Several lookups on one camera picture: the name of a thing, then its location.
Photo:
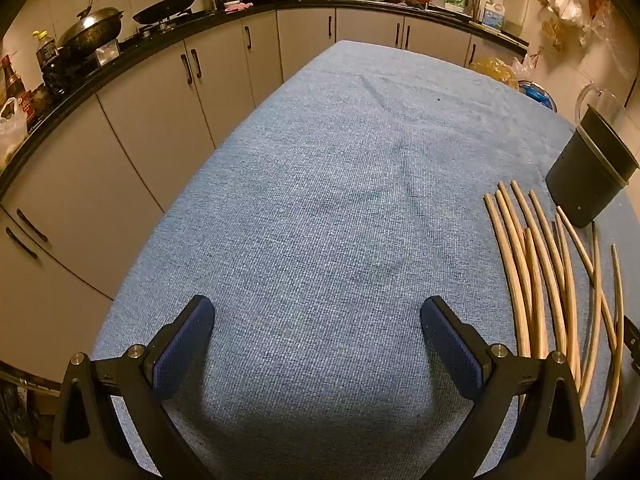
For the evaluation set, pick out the pink cloth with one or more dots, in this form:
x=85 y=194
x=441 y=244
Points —
x=237 y=7

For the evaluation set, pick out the blue tablecloth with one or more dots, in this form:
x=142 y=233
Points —
x=325 y=185

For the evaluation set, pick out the black utensil holder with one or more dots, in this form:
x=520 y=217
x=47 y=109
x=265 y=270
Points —
x=585 y=175

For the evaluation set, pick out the yellow plastic bag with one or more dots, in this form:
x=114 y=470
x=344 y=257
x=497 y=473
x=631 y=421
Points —
x=492 y=70

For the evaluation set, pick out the lower kitchen cabinets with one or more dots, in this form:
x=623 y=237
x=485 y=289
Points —
x=150 y=110

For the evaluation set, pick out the plastic bag with food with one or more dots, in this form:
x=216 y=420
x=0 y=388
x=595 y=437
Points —
x=10 y=135

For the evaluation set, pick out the gas stove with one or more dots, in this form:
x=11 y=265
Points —
x=70 y=72

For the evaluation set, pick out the blue plastic bag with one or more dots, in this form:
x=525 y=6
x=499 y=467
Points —
x=540 y=96

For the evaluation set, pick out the bunch of wooden chopsticks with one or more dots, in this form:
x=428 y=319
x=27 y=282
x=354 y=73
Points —
x=533 y=285

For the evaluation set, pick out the small hanging brown bag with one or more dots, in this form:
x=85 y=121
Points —
x=562 y=32

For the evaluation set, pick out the clear glass pitcher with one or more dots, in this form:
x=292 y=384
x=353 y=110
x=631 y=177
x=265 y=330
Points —
x=612 y=100

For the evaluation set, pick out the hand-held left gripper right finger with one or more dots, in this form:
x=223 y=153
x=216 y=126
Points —
x=450 y=345

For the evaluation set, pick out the small metal container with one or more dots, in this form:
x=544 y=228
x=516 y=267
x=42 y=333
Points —
x=107 y=54

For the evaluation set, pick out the black kitchen countertop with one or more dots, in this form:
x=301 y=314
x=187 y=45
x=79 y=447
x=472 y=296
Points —
x=360 y=4

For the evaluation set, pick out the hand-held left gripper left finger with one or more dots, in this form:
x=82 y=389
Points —
x=185 y=345

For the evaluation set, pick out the blue label detergent jug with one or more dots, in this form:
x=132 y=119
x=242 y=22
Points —
x=494 y=17

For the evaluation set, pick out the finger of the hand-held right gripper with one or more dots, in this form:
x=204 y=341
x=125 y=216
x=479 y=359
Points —
x=631 y=335

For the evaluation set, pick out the yellow cap oil bottle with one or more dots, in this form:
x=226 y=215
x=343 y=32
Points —
x=47 y=52

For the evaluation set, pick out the metal basin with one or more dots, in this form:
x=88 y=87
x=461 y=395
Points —
x=525 y=84

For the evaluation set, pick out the white plastic bag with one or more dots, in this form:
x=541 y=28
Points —
x=524 y=67

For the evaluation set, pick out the dark sauce bottle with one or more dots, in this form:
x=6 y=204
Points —
x=12 y=80

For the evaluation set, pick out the wok with lid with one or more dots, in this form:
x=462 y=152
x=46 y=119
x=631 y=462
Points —
x=92 y=27

